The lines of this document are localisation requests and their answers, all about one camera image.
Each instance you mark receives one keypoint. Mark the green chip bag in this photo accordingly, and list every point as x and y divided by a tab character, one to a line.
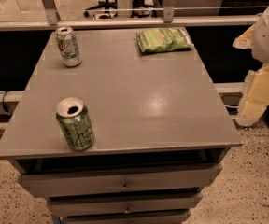
159	40

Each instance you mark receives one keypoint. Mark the white 7up can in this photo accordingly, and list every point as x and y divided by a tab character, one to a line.
68	46

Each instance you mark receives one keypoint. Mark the bottom grey drawer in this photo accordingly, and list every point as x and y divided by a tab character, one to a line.
163	217

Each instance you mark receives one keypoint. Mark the top grey drawer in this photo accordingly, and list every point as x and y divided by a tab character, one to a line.
120	180

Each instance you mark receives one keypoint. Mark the middle grey drawer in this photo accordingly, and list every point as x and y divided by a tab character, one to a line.
124	204

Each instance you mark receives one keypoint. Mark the grey drawer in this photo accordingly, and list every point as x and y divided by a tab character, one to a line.
124	204
163	217
120	180

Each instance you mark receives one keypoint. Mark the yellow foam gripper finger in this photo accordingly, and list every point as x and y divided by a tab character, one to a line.
244	41
255	99

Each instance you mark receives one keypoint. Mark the green soda can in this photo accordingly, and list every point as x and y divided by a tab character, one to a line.
73	118

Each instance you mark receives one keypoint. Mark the grey drawer cabinet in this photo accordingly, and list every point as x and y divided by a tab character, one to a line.
145	110

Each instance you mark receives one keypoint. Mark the metal railing frame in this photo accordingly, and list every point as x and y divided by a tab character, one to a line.
23	15

